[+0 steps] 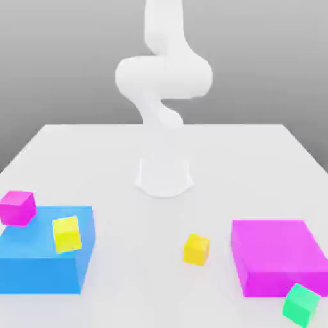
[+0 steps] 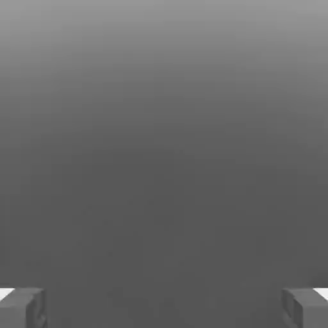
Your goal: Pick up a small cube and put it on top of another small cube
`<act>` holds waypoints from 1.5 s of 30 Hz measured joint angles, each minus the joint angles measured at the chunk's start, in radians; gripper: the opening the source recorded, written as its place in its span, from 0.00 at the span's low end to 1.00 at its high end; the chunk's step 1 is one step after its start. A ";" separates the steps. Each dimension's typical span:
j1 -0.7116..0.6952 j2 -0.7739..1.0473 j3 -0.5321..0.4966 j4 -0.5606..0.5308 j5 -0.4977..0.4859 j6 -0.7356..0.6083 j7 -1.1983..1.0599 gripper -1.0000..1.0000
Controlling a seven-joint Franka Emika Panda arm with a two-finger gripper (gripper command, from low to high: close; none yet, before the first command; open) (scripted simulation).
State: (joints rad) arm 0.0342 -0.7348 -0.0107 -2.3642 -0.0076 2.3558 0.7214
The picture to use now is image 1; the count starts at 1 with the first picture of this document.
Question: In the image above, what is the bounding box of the small magenta cube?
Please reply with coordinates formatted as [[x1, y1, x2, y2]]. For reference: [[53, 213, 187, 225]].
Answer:
[[0, 190, 38, 227]]

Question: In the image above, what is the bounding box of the small golden yellow cube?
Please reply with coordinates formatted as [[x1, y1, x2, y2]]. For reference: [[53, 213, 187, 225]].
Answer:
[[183, 233, 211, 268]]

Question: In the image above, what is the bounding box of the large blue box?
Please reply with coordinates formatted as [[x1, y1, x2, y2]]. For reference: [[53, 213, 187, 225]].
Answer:
[[0, 205, 97, 295]]

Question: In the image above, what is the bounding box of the small green cube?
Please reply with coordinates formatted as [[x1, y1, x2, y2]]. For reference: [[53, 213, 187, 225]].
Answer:
[[282, 283, 322, 328]]

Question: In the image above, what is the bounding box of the small lemon yellow cube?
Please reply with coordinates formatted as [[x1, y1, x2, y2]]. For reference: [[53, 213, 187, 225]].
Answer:
[[51, 215, 83, 255]]

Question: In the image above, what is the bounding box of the large magenta box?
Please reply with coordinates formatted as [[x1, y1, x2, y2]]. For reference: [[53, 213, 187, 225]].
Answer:
[[229, 219, 328, 299]]

